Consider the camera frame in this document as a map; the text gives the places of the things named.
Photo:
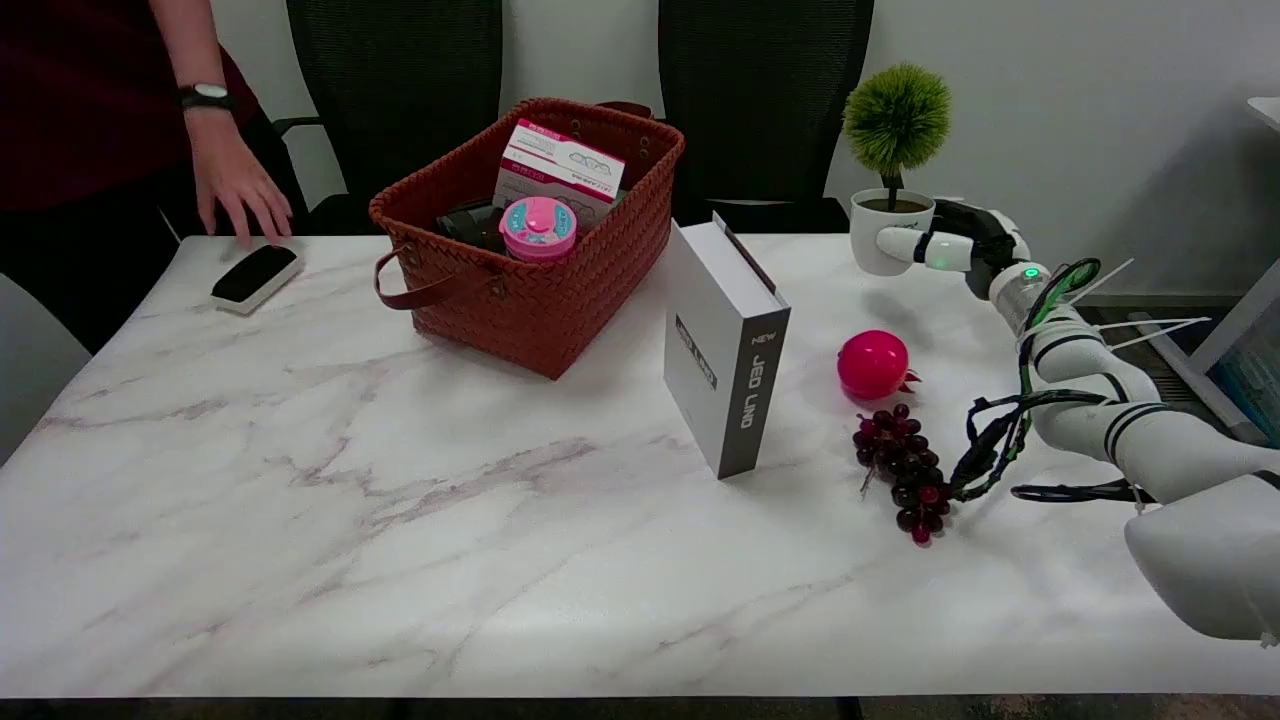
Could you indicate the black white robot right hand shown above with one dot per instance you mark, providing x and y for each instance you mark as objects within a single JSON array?
[{"x": 985, "y": 245}]

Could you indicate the person's bare hand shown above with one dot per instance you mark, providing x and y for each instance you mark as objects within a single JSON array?
[{"x": 228, "y": 170}]

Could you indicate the black white board eraser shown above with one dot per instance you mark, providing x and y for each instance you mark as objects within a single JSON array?
[{"x": 255, "y": 275}]

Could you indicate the green potted plant white pot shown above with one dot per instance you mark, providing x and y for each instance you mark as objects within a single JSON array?
[{"x": 895, "y": 120}]

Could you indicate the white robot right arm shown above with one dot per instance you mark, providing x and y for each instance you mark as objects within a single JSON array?
[{"x": 1180, "y": 450}]

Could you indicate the person's bare forearm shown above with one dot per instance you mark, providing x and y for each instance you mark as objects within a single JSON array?
[{"x": 190, "y": 45}]

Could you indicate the brown woven storage basket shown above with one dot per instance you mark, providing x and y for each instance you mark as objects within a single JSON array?
[{"x": 530, "y": 310}]

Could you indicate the black wristwatch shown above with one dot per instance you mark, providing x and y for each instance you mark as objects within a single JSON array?
[{"x": 205, "y": 96}]

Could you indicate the person's dark red clothed body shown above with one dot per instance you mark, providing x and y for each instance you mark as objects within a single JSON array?
[{"x": 80, "y": 120}]

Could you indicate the pink toy pomegranate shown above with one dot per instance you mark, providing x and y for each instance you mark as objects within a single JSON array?
[{"x": 872, "y": 365}]

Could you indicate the black mesh office chair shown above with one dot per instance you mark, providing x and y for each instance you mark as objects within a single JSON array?
[
  {"x": 760, "y": 100},
  {"x": 400, "y": 90}
]

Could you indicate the dark red grape bunch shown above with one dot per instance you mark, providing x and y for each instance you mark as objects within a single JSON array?
[{"x": 905, "y": 465}]

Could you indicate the white grey upright box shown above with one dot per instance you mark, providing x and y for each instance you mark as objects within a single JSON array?
[{"x": 715, "y": 330}]

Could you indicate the grey framed screen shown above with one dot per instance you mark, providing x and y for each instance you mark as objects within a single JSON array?
[{"x": 1250, "y": 370}]

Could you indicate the white table corner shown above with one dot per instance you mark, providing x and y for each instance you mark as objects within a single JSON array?
[{"x": 1268, "y": 112}]

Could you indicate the pink round lidded container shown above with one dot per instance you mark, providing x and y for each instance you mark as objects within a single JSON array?
[{"x": 538, "y": 232}]

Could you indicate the pink white cardboard box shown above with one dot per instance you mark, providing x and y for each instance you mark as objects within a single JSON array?
[{"x": 560, "y": 165}]

